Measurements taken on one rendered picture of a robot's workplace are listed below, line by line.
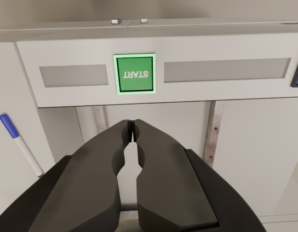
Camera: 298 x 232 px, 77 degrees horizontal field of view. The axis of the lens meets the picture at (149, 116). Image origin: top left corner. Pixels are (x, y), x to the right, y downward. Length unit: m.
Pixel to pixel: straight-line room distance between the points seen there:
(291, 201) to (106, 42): 0.89
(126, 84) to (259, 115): 0.38
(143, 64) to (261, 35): 0.16
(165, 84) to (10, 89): 0.22
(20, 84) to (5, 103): 0.04
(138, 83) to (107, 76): 0.04
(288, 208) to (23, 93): 0.91
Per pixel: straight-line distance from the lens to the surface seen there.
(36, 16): 1.35
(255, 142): 0.59
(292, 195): 1.00
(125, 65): 0.26
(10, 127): 0.35
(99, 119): 0.43
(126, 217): 0.63
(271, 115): 0.56
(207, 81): 0.29
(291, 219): 0.91
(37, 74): 0.30
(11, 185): 0.45
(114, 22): 0.60
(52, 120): 0.36
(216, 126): 0.47
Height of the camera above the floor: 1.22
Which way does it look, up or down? 61 degrees down
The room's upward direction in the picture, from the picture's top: 174 degrees clockwise
